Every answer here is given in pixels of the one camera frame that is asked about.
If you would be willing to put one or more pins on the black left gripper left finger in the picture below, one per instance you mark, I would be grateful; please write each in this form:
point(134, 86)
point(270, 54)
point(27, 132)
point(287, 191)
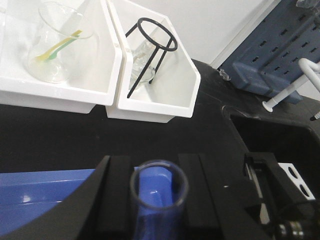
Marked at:
point(97, 210)

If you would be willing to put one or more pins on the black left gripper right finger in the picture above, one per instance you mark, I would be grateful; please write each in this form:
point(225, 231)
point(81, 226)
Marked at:
point(217, 212)

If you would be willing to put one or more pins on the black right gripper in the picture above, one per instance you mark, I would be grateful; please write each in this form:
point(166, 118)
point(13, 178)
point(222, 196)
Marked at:
point(291, 214)

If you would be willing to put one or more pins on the clear glass test tube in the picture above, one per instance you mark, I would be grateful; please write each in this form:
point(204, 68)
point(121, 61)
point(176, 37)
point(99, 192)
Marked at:
point(158, 193)

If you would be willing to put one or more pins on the white test tube rack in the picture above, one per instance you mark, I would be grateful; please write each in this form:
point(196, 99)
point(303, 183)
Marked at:
point(297, 180)

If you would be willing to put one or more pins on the blue pegboard drying rack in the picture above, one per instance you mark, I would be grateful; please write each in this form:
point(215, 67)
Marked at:
point(266, 62)

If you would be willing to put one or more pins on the black lab sink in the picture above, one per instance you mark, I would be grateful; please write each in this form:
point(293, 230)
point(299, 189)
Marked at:
point(289, 141)

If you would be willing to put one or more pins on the blue plastic tray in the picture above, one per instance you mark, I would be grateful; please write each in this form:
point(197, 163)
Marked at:
point(24, 196)

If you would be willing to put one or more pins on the right white storage bin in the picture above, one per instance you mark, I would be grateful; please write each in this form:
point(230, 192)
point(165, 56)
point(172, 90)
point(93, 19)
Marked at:
point(174, 89)

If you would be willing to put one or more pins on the white storage bin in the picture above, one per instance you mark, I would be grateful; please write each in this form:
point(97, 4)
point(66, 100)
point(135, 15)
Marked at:
point(174, 89)
point(18, 24)

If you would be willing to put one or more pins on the white lab faucet green knobs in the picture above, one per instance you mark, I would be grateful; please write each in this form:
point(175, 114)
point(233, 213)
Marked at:
point(310, 69)

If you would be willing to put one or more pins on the glass flask in right bin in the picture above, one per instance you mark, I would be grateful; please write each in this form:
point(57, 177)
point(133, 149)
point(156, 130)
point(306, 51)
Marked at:
point(141, 56)

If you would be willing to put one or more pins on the middle white storage bin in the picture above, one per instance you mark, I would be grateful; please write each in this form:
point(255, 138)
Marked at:
point(18, 24)

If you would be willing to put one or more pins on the yellow plastic spatula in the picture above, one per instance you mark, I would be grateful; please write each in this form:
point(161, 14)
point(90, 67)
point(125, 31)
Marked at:
point(52, 53)

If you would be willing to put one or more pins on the glass beaker in middle bin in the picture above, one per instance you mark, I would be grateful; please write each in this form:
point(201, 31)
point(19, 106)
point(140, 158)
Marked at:
point(57, 22)

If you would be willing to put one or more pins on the bag of grey pegs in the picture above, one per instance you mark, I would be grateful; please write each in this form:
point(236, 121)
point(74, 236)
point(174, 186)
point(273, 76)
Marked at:
point(307, 4)

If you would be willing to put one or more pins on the black wire tripod stand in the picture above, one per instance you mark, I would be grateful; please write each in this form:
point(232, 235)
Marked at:
point(160, 51)

